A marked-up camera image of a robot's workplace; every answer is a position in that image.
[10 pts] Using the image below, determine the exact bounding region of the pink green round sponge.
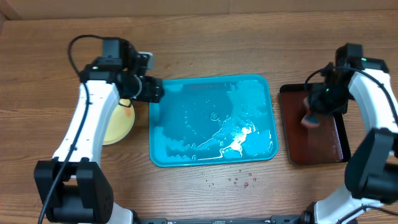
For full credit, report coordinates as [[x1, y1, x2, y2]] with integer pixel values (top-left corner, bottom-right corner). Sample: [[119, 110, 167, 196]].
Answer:
[[301, 97, 319, 128]]

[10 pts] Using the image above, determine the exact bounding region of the yellow plate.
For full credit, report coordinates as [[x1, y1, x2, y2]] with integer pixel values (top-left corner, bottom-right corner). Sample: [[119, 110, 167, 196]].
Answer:
[[103, 99, 135, 146]]

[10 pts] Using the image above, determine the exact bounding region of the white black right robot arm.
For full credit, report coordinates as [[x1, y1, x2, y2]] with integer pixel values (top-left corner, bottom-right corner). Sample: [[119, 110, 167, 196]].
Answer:
[[297, 43, 397, 223]]

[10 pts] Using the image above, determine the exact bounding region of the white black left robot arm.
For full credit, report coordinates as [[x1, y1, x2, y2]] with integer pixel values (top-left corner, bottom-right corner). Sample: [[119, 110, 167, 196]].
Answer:
[[34, 35, 164, 223]]

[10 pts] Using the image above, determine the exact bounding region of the dark brown rectangular tray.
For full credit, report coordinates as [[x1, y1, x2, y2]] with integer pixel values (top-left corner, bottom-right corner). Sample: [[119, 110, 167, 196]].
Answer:
[[279, 83, 351, 166]]

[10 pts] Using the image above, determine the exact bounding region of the teal plastic tray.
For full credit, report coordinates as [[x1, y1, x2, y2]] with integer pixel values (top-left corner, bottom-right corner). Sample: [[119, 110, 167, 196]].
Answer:
[[149, 74, 279, 167]]

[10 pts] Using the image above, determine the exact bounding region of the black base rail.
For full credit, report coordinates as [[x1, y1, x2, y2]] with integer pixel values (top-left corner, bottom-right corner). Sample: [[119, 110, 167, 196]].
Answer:
[[133, 214, 315, 224]]

